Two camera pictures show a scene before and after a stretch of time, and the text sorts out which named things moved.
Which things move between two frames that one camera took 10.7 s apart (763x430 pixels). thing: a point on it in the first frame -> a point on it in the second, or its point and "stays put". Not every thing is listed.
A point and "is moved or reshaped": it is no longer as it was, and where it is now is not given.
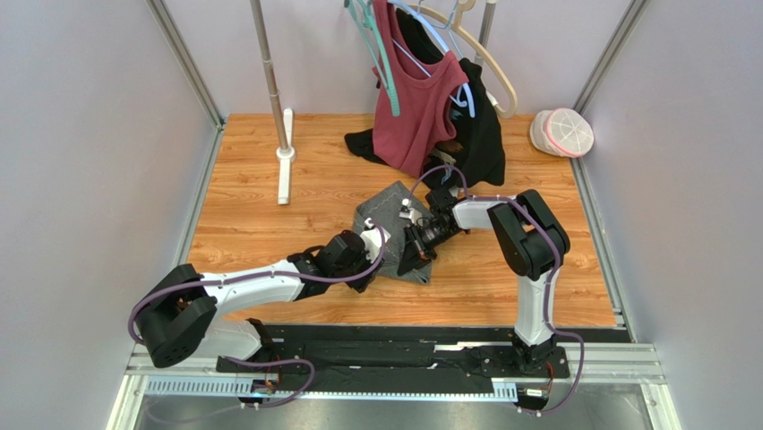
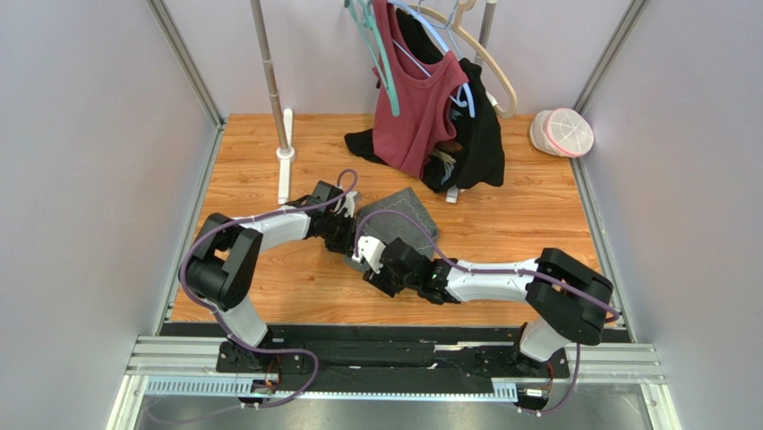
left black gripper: [362, 284] -> [347, 245]
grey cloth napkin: [385, 208] is moved or reshaped
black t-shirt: [475, 150] stays put
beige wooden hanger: [458, 22] stays put
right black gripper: [436, 199] -> [377, 274]
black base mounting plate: [481, 353] stays put
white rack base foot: [284, 159] stays put
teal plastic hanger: [368, 12] stays put
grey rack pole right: [486, 29] stays put
